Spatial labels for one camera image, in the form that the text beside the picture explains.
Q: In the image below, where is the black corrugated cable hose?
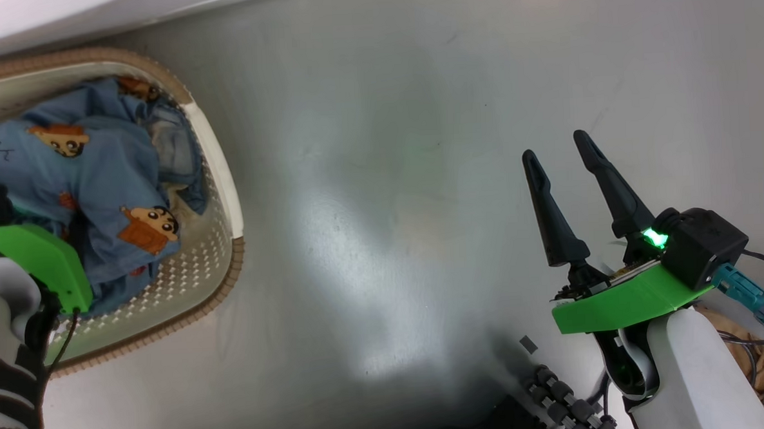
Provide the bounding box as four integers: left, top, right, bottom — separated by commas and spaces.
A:
523, 361, 621, 429

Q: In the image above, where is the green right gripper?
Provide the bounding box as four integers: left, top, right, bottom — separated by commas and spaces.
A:
521, 124, 716, 336

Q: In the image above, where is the cream perforated laundry basket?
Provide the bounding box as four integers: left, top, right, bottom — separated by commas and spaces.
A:
0, 42, 251, 380

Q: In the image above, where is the white washing machine body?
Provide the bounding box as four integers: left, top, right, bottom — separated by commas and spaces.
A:
0, 0, 301, 64

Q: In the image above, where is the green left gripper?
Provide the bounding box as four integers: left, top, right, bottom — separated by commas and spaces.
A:
0, 221, 95, 317

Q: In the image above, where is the blue cartoon print garment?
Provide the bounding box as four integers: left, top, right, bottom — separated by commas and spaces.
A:
0, 73, 216, 322

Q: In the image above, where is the teal cable connector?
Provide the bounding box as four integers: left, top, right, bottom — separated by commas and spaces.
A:
710, 261, 764, 328

